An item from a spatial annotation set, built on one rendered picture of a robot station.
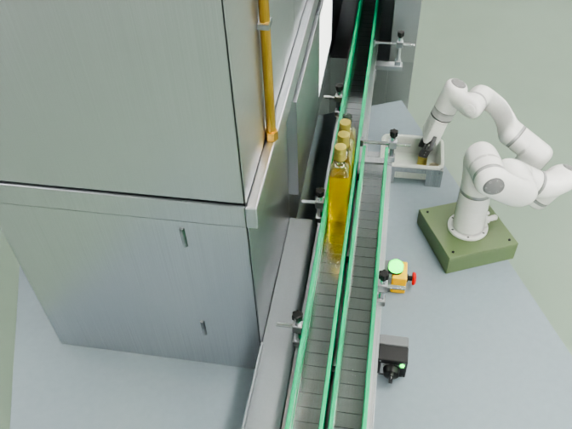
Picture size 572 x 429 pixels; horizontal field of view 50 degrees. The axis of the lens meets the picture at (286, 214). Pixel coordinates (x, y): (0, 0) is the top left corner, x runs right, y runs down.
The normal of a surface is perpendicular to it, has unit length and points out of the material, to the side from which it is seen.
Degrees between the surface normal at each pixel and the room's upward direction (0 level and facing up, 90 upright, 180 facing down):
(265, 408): 0
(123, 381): 0
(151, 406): 0
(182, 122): 90
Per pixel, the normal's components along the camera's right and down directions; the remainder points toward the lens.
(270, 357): -0.03, -0.69
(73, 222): -0.16, 0.71
